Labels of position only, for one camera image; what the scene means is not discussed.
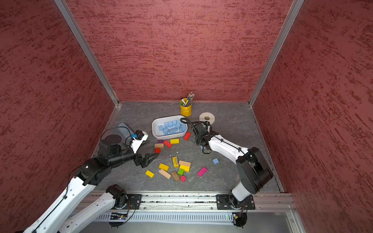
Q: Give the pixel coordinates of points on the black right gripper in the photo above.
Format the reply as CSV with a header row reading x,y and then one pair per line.
x,y
197,140

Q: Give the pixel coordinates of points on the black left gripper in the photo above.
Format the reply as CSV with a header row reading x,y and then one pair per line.
x,y
144,162

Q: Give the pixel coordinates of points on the light blue long block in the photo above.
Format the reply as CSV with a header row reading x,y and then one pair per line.
x,y
179,126
173,130

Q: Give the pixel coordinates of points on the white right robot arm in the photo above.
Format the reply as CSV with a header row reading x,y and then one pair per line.
x,y
253,169

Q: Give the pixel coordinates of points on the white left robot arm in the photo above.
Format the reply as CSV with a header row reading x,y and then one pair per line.
x,y
112,154

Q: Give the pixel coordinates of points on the yellow block centre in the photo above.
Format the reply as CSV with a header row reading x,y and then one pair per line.
x,y
163,167

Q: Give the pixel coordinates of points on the white tape roll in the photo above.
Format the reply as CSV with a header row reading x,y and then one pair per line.
x,y
206,116

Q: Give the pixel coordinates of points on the yellow block front left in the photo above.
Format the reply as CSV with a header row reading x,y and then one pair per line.
x,y
149,174

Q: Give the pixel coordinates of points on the red upright block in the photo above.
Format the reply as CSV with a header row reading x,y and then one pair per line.
x,y
187,136

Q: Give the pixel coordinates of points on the tan block left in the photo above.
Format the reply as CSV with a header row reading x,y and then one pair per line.
x,y
159,145

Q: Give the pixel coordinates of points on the natural wood long block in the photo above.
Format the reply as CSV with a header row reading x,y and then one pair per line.
x,y
165,174

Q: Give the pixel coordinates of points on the red flat block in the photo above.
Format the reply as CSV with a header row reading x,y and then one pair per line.
x,y
167,144

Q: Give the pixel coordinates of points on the striped yellow block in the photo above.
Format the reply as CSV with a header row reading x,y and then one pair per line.
x,y
175,162

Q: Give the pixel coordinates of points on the yellow metal pencil bucket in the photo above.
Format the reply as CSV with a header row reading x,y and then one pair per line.
x,y
186,111

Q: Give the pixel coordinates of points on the yellow block near bowl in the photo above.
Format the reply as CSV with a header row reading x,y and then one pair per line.
x,y
174,141

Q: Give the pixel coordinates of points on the dark wood block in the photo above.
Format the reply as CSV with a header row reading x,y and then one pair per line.
x,y
175,176

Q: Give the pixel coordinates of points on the tan wood block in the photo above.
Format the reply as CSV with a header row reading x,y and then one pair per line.
x,y
184,163

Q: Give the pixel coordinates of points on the white rectangular bowl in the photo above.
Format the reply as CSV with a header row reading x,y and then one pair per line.
x,y
160,121

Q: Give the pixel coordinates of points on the bundle of pencils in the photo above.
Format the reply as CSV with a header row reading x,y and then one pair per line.
x,y
189,98

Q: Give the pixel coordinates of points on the yellow block beside green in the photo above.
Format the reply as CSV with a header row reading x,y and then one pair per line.
x,y
185,168

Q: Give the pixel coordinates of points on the magenta block front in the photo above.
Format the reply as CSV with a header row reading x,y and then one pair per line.
x,y
202,171

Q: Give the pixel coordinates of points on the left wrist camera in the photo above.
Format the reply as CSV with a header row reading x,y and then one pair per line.
x,y
137,139

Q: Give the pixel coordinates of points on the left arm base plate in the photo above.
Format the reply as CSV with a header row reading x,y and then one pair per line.
x,y
132,201

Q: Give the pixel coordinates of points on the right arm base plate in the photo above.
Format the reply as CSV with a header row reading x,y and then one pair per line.
x,y
228,202

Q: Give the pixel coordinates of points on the aluminium front rail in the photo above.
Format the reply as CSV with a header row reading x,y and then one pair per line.
x,y
204,202

